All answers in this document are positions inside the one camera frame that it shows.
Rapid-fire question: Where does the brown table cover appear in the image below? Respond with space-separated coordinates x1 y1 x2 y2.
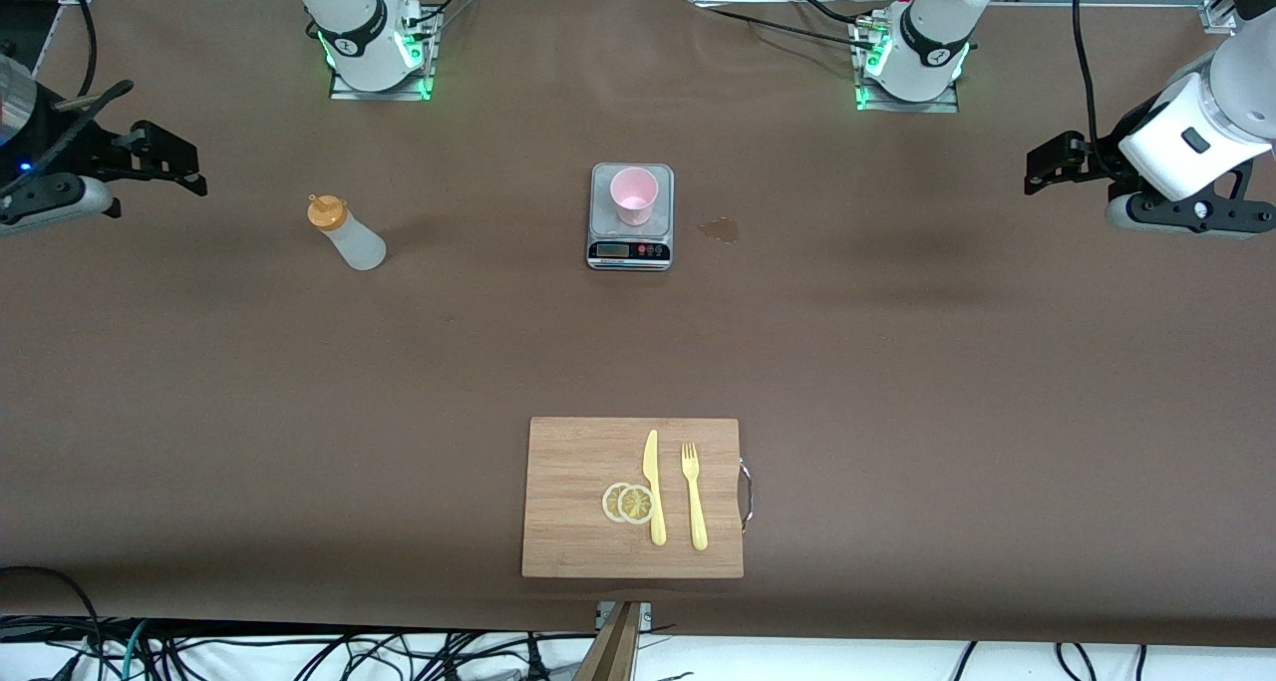
0 0 1276 648

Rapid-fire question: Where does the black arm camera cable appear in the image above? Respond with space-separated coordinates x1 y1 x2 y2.
60 0 101 94
1071 0 1105 154

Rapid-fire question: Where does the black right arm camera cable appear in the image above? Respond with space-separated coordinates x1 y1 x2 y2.
60 0 101 94

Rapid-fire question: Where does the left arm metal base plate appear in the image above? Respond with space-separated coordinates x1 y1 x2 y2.
855 18 961 115

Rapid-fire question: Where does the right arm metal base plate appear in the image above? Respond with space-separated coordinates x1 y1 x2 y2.
329 8 438 102

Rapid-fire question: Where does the small metal bracket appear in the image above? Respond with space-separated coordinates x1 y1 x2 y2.
596 601 653 634

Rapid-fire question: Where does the white sauce bottle orange cap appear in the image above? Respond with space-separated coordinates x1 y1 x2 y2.
307 194 388 272

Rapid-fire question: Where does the black base power cable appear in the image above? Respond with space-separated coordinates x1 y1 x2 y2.
698 3 878 54

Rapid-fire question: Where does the silver digital kitchen scale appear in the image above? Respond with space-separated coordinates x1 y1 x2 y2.
585 163 676 272

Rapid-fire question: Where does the bamboo cutting board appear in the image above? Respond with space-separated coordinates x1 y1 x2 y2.
520 417 755 579

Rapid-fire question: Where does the yellow plastic fork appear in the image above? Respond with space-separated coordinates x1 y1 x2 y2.
681 442 710 551

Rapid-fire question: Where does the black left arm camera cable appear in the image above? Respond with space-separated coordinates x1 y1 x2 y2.
1071 0 1105 154

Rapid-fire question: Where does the pink plastic cup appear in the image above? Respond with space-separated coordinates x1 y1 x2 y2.
610 167 660 227

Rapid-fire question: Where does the yellow plastic knife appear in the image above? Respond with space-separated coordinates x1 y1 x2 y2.
642 429 668 547

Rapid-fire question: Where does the wooden post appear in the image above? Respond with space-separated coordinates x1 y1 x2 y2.
573 601 644 681

